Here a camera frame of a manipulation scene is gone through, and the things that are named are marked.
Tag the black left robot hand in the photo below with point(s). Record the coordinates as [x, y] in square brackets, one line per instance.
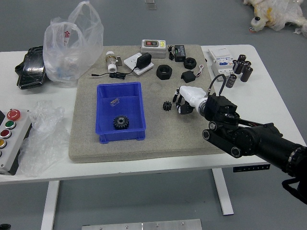
[5, 227]

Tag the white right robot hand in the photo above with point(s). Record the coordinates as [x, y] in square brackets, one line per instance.
[192, 94]

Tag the small black gear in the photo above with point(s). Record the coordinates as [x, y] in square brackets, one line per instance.
[167, 106]

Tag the large black gear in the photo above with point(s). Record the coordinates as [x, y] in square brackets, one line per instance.
[121, 122]

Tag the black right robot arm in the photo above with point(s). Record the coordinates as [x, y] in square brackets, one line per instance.
[251, 139]

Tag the small black hex nut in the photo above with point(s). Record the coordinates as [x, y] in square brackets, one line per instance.
[187, 65]

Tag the large black hex nut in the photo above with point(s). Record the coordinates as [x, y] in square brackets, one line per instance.
[160, 74]

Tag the blue plastic box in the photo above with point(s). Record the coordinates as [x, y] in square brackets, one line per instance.
[134, 110]

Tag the grey push-button control box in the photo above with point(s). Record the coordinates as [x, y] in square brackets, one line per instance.
[14, 143]

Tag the black cylindrical capacitor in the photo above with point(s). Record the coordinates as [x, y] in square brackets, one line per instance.
[237, 67]
[241, 58]
[247, 63]
[247, 74]
[231, 81]

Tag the black module green terminals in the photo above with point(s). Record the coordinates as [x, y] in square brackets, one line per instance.
[180, 54]

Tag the white circuit breaker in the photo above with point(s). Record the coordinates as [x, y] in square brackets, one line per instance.
[220, 62]

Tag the white table leg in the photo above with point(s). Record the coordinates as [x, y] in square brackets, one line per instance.
[223, 191]
[50, 201]

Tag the black power adapter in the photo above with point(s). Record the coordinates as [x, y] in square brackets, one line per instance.
[144, 61]

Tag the grey-brown foam mat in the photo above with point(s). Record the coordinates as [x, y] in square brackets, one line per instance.
[156, 143]

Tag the small clear plastic packet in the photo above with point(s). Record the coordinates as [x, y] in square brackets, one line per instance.
[114, 101]

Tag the brass valve white fittings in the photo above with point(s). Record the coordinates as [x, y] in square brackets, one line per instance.
[111, 61]

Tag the crumpled clear plastic bag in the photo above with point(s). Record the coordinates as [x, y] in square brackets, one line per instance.
[43, 143]

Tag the black table control panel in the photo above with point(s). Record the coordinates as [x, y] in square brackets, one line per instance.
[249, 168]

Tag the metal floor fixture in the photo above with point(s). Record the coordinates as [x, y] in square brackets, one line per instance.
[150, 4]

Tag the plush toy in plastic wrap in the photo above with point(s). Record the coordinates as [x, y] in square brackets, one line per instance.
[278, 14]

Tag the white plastic bag red print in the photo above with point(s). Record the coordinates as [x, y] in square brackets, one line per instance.
[72, 48]

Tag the grey metal plate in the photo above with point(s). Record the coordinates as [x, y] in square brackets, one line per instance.
[144, 225]

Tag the black plastic tray stack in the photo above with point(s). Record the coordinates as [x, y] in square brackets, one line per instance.
[31, 72]

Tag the grey switch box red buttons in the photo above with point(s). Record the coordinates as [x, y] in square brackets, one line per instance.
[153, 51]

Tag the white wall socket plate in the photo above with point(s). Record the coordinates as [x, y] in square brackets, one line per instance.
[129, 61]

